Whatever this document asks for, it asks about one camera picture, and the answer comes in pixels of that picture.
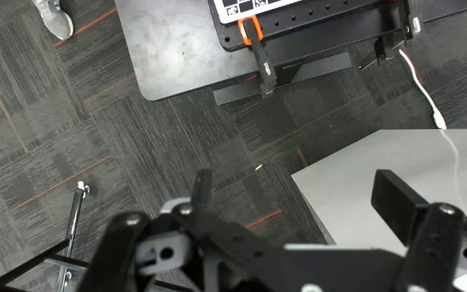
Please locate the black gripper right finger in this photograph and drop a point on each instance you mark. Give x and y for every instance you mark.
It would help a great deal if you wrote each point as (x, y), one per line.
(397, 199)

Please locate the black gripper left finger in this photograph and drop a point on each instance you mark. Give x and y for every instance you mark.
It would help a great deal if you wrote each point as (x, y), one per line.
(115, 245)

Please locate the silver metal rod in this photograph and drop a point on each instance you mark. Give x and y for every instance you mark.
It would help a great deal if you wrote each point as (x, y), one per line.
(75, 216)

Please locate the grey flat base bar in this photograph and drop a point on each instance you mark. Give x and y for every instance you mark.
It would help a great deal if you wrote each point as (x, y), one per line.
(303, 73)

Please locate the black perforated mounting board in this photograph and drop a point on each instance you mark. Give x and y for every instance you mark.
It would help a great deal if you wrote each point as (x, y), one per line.
(320, 24)

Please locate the orange black bar clamp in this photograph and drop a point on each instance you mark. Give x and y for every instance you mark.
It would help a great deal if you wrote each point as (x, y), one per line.
(261, 58)

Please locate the grey sneaker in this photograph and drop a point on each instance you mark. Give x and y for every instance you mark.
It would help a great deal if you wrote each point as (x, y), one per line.
(55, 16)

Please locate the white black calibration board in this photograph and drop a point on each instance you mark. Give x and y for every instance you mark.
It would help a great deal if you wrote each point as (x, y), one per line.
(250, 8)

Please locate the black metal frame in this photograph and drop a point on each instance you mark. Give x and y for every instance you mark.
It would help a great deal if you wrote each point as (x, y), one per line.
(24, 267)

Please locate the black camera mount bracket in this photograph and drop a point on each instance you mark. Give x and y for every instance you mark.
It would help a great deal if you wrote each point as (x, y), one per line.
(396, 29)

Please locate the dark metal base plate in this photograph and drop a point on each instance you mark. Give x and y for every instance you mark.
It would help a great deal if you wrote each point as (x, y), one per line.
(174, 48)

